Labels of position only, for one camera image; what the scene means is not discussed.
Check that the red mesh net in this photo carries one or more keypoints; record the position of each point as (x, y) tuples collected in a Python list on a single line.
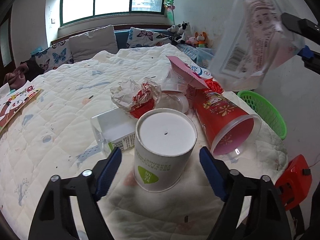
[(213, 86)]

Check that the white quilted blanket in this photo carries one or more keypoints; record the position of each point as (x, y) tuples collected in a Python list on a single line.
[(53, 135)]

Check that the butterfly pillow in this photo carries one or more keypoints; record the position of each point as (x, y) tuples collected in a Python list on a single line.
[(138, 38), (55, 56)]

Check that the pink plush toy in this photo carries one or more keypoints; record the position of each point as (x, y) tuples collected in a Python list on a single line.
[(192, 41)]

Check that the cartoon picture book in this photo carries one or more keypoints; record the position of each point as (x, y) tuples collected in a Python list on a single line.
[(13, 102)]

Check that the colourful pinwheel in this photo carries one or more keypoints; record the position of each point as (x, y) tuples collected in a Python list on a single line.
[(169, 7)]

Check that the clear printed plastic bag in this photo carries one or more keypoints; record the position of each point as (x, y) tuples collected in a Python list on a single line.
[(255, 41)]

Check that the clear plastic storage bin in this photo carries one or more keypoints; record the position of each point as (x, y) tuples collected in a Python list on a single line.
[(201, 56)]

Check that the green framed window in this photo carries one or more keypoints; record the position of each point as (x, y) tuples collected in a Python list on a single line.
[(112, 1)]

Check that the white paper cup green logo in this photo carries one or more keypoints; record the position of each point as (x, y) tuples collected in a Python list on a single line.
[(164, 141)]

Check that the clear plastic cup lid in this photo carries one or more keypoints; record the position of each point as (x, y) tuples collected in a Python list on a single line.
[(176, 101)]

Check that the white red paper wrapper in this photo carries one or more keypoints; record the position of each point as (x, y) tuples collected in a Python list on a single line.
[(135, 99)]

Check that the cow plush toy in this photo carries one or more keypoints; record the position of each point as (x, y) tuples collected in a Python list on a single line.
[(180, 33)]

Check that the white blue milk carton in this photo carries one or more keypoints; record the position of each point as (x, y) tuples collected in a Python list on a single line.
[(201, 72)]

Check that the grey cushion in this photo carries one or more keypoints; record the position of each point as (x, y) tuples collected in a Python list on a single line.
[(88, 44)]

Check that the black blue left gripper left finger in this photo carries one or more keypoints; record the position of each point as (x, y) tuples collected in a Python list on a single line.
[(53, 218)]

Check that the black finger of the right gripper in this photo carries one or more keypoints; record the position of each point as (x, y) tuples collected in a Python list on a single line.
[(302, 27)]

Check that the orange fox plush toy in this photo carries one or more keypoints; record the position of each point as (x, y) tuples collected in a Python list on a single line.
[(201, 39)]

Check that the left butterfly pillow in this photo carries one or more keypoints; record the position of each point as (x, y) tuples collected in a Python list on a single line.
[(55, 56)]

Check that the red plastic stool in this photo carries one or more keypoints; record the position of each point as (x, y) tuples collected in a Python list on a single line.
[(294, 184)]

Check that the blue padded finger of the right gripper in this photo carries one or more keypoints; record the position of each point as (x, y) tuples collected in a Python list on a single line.
[(311, 59)]

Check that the green plastic basket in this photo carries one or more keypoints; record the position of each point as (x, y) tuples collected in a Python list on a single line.
[(266, 111)]

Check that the right butterfly pillow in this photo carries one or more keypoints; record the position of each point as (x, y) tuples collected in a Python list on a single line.
[(138, 38)]

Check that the maroon clothing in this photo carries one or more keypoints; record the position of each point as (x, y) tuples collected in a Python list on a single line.
[(17, 78)]

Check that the red plastic cup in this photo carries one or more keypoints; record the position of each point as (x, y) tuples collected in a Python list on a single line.
[(228, 128)]

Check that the pink paper carton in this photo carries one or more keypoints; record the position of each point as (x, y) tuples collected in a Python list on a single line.
[(187, 74)]

